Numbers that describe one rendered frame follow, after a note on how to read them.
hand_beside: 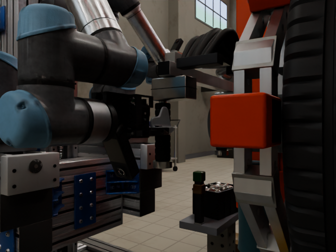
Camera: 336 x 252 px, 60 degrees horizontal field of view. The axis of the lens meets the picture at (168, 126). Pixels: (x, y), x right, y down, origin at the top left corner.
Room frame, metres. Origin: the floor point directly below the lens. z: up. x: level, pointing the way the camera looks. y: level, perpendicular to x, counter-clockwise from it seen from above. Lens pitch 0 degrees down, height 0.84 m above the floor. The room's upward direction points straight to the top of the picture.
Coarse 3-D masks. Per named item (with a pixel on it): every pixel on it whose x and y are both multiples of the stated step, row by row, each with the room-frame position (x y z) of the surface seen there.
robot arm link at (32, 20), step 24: (24, 24) 0.38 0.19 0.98; (48, 24) 0.38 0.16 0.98; (72, 24) 0.41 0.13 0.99; (24, 48) 0.38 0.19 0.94; (48, 48) 0.38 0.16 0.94; (72, 48) 0.40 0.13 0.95; (96, 48) 0.44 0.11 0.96; (24, 72) 0.38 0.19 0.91; (48, 72) 0.38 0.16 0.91; (72, 72) 0.41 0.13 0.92; (96, 72) 0.45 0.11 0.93
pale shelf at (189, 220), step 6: (192, 216) 1.26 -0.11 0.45; (228, 216) 1.26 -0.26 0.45; (234, 216) 1.27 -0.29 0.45; (180, 222) 1.20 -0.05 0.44; (186, 222) 1.19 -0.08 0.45; (192, 222) 1.18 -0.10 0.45; (204, 222) 1.18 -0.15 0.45; (210, 222) 1.18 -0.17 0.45; (216, 222) 1.18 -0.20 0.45; (222, 222) 1.18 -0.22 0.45; (228, 222) 1.21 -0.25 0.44; (186, 228) 1.19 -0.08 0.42; (192, 228) 1.17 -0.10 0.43; (198, 228) 1.16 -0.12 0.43; (204, 228) 1.14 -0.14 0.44; (210, 228) 1.13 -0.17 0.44; (216, 228) 1.12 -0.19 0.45; (222, 228) 1.16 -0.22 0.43; (210, 234) 1.13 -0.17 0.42; (216, 234) 1.11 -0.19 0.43
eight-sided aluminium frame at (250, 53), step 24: (264, 24) 0.56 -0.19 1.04; (240, 48) 0.47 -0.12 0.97; (264, 48) 0.44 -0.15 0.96; (240, 72) 0.46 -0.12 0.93; (264, 72) 0.44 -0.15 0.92; (240, 168) 0.46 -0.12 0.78; (264, 168) 0.44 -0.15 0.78; (240, 192) 0.46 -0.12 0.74; (264, 192) 0.44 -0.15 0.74; (264, 216) 0.56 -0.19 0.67; (264, 240) 0.56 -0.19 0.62; (288, 240) 0.54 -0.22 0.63
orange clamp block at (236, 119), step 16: (224, 96) 0.38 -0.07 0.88; (240, 96) 0.37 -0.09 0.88; (256, 96) 0.36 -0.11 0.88; (272, 96) 0.38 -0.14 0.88; (224, 112) 0.38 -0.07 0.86; (240, 112) 0.37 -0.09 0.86; (256, 112) 0.36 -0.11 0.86; (272, 112) 0.38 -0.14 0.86; (224, 128) 0.38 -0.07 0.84; (240, 128) 0.37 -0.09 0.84; (256, 128) 0.36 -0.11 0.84; (272, 128) 0.38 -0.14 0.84; (224, 144) 0.38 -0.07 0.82; (240, 144) 0.37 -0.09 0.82; (256, 144) 0.36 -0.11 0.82; (272, 144) 0.38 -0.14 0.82
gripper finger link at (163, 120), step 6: (162, 108) 0.61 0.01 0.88; (162, 114) 0.61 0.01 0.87; (168, 114) 0.62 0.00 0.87; (150, 120) 0.58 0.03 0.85; (156, 120) 0.59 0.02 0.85; (162, 120) 0.61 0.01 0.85; (168, 120) 0.62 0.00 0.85; (150, 126) 0.59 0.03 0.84; (162, 126) 0.60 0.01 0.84; (168, 126) 0.62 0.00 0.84
